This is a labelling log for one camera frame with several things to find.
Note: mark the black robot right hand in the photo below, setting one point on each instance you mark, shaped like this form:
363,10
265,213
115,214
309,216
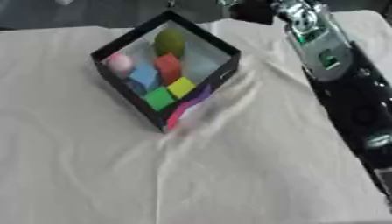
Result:
254,11

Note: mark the yellow cube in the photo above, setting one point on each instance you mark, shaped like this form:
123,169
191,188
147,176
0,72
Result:
181,87

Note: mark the black box white inside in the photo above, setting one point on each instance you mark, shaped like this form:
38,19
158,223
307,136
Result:
116,48

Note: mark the dark blue block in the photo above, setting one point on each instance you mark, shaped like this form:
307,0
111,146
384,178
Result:
135,86

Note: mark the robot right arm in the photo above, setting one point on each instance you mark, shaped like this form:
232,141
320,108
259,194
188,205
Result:
347,87

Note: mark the pink purple soft toy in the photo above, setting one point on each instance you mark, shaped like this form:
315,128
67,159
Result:
184,112

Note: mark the pink ball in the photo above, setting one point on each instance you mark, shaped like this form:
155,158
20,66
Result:
120,63

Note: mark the green cube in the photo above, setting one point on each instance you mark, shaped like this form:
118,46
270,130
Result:
159,98

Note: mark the red block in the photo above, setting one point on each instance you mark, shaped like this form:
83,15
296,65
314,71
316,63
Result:
169,67

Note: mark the green round toy fruit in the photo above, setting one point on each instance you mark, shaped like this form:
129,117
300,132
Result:
170,42

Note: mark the light blue block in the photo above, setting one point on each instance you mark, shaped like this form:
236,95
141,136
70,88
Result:
144,74

